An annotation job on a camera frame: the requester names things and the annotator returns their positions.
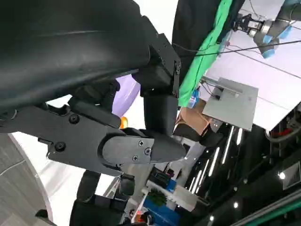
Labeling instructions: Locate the blue storage box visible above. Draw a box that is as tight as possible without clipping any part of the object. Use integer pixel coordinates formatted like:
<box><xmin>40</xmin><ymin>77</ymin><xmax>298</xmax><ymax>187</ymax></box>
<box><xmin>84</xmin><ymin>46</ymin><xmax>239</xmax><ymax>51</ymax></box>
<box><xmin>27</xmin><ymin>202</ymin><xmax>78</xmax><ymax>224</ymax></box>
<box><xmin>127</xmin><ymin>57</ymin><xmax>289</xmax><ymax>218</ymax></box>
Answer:
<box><xmin>143</xmin><ymin>195</ymin><xmax>182</xmax><ymax>224</ymax></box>

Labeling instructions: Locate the green potted plant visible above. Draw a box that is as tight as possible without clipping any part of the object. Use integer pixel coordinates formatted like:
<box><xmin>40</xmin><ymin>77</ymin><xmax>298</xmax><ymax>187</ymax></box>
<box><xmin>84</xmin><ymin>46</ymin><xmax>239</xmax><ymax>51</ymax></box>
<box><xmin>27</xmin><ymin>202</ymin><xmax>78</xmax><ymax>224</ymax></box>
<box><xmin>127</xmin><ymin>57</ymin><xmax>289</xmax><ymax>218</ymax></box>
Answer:
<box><xmin>147</xmin><ymin>188</ymin><xmax>167</xmax><ymax>205</ymax></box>

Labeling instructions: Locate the thin black workshop cable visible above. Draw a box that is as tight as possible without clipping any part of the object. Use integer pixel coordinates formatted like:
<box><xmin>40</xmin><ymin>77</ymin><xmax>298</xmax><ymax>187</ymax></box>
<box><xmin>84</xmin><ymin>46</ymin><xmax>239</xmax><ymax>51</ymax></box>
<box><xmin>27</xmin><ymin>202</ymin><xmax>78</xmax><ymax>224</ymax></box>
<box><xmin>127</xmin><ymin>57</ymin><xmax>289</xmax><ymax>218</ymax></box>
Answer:
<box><xmin>171</xmin><ymin>40</ymin><xmax>301</xmax><ymax>57</ymax></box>

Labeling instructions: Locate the lilac plate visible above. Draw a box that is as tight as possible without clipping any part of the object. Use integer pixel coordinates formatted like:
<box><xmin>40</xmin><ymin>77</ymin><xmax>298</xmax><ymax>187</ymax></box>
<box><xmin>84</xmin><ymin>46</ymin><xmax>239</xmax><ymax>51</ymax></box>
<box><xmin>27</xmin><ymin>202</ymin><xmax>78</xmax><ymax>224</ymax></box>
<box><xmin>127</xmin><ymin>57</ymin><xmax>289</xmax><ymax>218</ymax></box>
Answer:
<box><xmin>112</xmin><ymin>74</ymin><xmax>141</xmax><ymax>117</ymax></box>

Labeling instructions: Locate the black backdrop curtain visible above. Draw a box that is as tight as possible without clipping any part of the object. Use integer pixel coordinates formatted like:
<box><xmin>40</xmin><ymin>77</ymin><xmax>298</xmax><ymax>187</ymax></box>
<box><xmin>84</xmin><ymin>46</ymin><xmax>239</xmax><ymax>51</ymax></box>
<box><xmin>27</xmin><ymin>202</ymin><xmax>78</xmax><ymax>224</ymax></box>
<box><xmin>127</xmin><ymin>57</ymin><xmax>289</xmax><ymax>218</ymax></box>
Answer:
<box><xmin>173</xmin><ymin>0</ymin><xmax>245</xmax><ymax>57</ymax></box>

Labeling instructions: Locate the green cloth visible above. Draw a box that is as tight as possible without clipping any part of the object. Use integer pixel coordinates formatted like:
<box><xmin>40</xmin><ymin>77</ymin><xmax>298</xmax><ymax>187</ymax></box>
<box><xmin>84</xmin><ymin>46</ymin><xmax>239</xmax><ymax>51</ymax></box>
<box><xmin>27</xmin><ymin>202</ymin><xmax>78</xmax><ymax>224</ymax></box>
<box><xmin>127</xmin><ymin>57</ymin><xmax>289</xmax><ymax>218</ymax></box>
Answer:
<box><xmin>178</xmin><ymin>0</ymin><xmax>240</xmax><ymax>108</ymax></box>

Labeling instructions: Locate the brown cardboard box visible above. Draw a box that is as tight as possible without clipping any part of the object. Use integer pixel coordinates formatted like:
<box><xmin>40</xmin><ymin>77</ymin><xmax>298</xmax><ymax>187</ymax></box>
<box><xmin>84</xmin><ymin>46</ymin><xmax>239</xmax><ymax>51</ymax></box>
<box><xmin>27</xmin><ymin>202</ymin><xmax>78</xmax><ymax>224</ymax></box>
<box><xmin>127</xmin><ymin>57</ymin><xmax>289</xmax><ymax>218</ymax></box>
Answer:
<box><xmin>176</xmin><ymin>98</ymin><xmax>211</xmax><ymax>137</ymax></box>

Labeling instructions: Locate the grey metal panel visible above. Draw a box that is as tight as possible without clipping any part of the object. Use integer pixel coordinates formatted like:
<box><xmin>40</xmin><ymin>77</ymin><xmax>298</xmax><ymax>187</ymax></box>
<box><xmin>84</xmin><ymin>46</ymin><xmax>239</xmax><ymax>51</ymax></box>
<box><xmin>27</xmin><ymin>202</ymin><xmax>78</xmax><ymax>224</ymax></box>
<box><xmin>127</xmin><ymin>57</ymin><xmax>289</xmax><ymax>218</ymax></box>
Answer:
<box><xmin>202</xmin><ymin>77</ymin><xmax>259</xmax><ymax>131</ymax></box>

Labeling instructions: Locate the blue bottle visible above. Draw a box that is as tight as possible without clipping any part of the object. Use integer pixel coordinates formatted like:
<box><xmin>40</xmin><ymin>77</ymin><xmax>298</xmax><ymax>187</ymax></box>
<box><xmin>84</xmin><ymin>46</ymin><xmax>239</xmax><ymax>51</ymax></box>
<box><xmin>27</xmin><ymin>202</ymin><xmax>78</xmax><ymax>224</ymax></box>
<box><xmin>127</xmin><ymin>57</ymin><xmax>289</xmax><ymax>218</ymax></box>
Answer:
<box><xmin>189</xmin><ymin>87</ymin><xmax>200</xmax><ymax>108</ymax></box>

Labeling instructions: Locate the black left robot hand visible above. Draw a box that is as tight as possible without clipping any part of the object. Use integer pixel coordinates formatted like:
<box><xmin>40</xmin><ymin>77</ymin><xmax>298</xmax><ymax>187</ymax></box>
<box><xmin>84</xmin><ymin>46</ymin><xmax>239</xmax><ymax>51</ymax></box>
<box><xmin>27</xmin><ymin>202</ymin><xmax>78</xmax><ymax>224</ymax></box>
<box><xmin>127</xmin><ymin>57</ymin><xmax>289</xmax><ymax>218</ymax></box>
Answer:
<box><xmin>0</xmin><ymin>0</ymin><xmax>186</xmax><ymax>203</ymax></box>

